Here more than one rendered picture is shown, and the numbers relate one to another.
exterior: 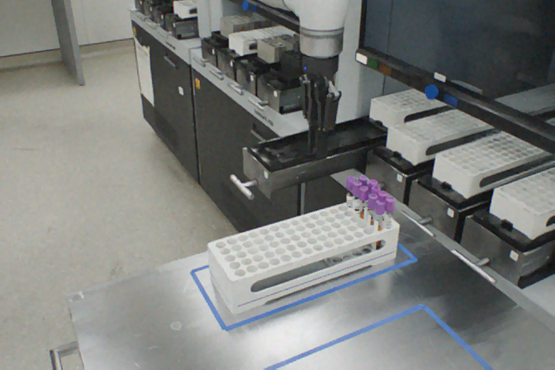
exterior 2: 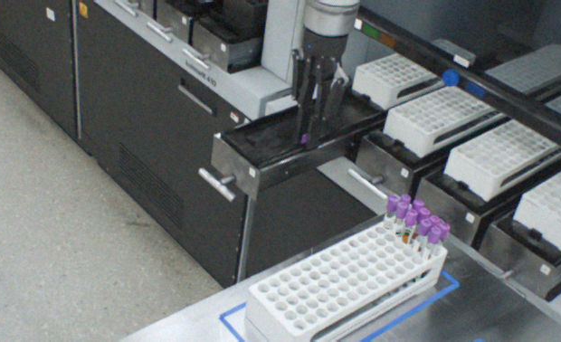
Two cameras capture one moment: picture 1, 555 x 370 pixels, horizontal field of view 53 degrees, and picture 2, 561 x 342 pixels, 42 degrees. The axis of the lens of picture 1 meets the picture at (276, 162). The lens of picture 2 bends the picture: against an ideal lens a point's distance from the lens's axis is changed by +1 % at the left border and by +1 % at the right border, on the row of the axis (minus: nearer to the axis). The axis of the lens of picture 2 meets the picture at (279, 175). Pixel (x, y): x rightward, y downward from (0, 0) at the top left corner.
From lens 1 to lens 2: 34 cm
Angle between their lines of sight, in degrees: 17
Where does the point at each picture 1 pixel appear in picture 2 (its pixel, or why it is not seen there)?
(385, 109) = (375, 82)
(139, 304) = not seen: outside the picture
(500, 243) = (529, 255)
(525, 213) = (558, 224)
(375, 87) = (358, 52)
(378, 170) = (375, 160)
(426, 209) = (438, 211)
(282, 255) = (337, 298)
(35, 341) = not seen: outside the picture
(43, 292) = not seen: outside the picture
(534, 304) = not seen: outside the picture
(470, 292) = (521, 321)
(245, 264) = (297, 311)
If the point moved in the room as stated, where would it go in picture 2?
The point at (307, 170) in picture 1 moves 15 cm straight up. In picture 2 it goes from (298, 164) to (310, 94)
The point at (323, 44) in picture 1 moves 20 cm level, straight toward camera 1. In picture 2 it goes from (337, 21) to (365, 84)
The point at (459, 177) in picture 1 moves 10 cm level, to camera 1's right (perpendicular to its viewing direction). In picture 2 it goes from (480, 178) to (531, 177)
